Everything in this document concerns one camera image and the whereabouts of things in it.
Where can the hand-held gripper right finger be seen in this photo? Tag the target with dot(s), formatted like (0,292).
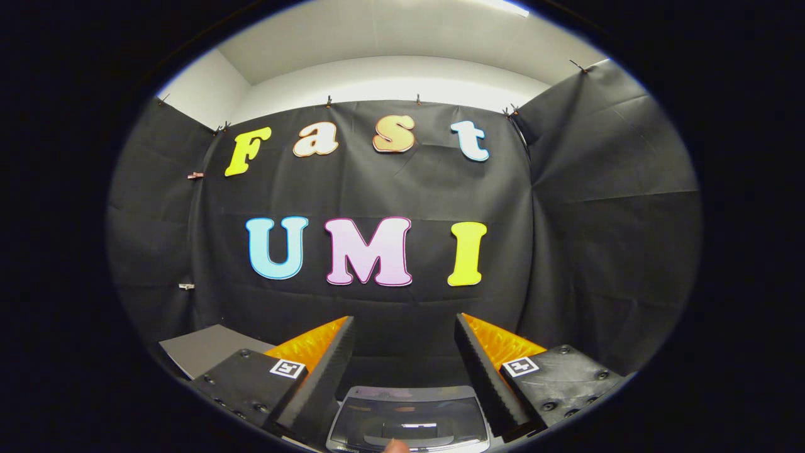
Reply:
(484,377)

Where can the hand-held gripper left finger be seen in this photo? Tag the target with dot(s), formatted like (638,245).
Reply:
(324,377)

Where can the dark washing machine lid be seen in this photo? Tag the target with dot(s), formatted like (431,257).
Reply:
(409,415)

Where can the grey table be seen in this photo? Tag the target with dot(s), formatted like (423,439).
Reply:
(207,349)

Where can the row of black clips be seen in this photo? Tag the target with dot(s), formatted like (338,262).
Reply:
(328,101)

